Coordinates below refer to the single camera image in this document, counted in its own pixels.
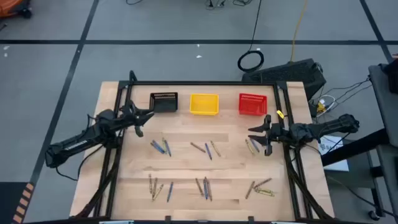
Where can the red plastic basket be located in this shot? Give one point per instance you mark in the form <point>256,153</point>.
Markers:
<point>252,105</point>

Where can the white printed sheet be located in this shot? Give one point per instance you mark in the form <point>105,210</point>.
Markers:
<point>334,143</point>

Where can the yellow plug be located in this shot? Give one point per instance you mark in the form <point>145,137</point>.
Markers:
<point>320,108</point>

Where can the black mat with orange stripes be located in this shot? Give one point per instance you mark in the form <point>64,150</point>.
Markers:
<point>9,202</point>

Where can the green crayon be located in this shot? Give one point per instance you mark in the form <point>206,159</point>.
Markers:
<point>158,192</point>
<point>215,148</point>
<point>249,147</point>
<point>265,193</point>
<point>163,145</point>
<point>264,190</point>

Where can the yellow plastic basket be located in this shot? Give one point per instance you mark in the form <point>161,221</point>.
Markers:
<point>203,104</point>

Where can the grey side table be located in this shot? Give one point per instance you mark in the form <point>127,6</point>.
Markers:
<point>384,99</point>

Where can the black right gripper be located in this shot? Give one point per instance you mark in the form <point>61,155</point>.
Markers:
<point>278,132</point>

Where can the black plastic crate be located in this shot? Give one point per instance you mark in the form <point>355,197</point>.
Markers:
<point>289,73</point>

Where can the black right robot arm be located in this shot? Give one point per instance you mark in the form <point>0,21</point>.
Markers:
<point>326,127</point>

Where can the black box on side table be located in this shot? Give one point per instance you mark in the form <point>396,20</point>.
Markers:
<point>392,76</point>

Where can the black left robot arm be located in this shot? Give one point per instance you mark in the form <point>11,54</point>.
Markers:
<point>77,143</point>

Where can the black caster wheel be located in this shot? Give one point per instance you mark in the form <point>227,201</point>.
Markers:
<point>373,215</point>

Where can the black metal beam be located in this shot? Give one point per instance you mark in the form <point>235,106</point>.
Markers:
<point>354,148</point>

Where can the black aluminium table frame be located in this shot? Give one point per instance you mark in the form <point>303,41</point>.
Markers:
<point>202,83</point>

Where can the yellow tag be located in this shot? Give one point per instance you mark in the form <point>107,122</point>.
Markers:
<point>280,114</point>

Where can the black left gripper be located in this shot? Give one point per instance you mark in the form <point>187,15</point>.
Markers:
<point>129,115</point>

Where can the black plastic basket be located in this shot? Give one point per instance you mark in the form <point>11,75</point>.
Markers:
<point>168,107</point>

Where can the orange wheeled cart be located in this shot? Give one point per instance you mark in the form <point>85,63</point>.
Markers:
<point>9,6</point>

